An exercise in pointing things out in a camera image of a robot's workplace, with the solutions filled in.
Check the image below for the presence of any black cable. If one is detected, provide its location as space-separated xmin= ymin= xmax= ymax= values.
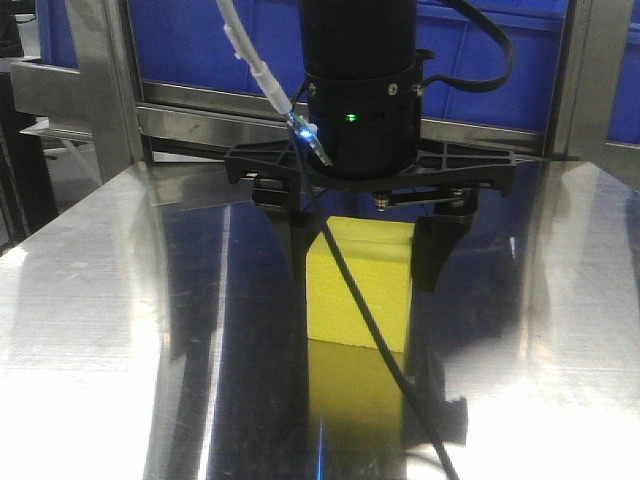
xmin=287 ymin=84 xmax=461 ymax=480

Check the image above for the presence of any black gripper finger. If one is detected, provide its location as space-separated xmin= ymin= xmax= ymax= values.
xmin=252 ymin=177 xmax=319 ymax=280
xmin=411 ymin=192 xmax=479 ymax=292

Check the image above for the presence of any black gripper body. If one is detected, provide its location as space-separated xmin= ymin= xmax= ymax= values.
xmin=224 ymin=64 xmax=516 ymax=195

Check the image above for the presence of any white cable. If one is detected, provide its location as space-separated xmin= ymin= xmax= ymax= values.
xmin=215 ymin=0 xmax=296 ymax=119

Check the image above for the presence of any steel workstation shelf frame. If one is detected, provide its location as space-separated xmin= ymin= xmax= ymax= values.
xmin=12 ymin=1 xmax=639 ymax=187

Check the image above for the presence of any yellow foam block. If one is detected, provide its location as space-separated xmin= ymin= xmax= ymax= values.
xmin=306 ymin=216 xmax=414 ymax=353

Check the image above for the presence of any large blue plastic bin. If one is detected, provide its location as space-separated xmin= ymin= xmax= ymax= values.
xmin=37 ymin=0 xmax=640 ymax=146

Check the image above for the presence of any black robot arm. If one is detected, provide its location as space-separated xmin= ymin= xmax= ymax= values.
xmin=219 ymin=1 xmax=516 ymax=291

